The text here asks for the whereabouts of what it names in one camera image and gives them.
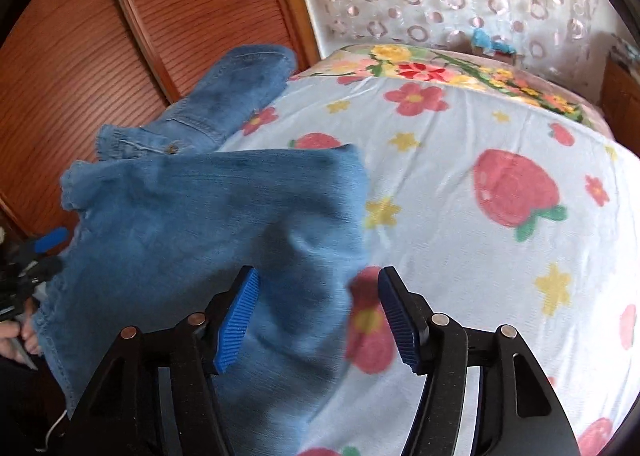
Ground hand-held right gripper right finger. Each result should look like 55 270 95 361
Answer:
377 266 583 456

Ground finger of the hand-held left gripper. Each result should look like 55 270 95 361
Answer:
27 256 64 279
30 227 70 255

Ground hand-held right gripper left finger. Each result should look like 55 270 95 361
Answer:
65 266 262 456

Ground blue denim pants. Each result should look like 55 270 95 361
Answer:
31 44 371 456

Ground person's left hand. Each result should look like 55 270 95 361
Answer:
0 296 45 363

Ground white strawberry print blanket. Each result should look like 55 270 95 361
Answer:
215 73 640 456

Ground wooden slatted wardrobe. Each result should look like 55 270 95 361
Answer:
0 0 321 257

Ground floral yellow pillow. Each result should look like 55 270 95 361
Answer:
305 43 608 129

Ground small box with blue bag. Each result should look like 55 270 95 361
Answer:
470 27 517 57

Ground wooden cabinet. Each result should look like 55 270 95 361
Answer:
600 48 640 147

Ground white cable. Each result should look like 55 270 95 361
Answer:
37 408 69 455

